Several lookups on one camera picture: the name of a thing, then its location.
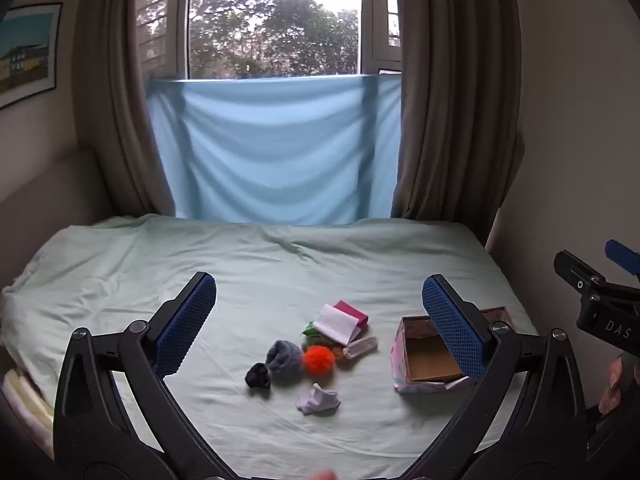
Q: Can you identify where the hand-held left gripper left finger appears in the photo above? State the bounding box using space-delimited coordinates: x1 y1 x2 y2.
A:
52 271 236 480

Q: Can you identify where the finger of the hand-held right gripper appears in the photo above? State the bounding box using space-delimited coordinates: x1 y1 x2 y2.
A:
553 249 608 303
604 239 640 278

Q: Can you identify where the white sock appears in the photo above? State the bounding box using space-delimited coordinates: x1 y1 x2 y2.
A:
296 383 342 416

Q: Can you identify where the pink zip pouch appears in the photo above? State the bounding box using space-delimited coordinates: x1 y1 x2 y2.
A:
332 300 370 332

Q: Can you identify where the orange pom-pom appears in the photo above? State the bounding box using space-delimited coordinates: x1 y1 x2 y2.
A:
302 345 337 377

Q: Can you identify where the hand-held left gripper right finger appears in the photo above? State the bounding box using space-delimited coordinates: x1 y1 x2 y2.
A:
404 274 588 480

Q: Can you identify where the grey sock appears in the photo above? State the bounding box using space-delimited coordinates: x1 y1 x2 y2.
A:
265 340 306 379

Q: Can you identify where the person's right hand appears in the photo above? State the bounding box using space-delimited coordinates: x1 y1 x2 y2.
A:
597 352 640 416

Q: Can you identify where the beige upholstered headboard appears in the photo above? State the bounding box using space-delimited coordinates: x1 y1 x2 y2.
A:
0 147 113 291

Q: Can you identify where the white window frame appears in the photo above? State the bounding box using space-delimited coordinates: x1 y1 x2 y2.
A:
135 0 403 81

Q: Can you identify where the light blue hanging cloth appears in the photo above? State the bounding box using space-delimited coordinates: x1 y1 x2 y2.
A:
147 74 403 226

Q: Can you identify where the dark balled sock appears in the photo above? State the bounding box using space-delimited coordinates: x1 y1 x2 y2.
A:
245 362 273 391

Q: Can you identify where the green snack packet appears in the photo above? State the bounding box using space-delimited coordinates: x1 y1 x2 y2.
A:
300 321 333 348

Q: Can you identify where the brown curtain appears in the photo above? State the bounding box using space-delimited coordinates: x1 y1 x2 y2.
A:
390 0 526 248
72 0 177 218

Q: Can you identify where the cream patterned pillow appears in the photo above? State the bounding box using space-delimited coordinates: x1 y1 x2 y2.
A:
0 367 56 461

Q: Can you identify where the patterned cardboard box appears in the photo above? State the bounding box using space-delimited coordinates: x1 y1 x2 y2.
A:
392 307 511 396

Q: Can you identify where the framed wall picture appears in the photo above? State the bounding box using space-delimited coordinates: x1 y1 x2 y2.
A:
0 2 63 111

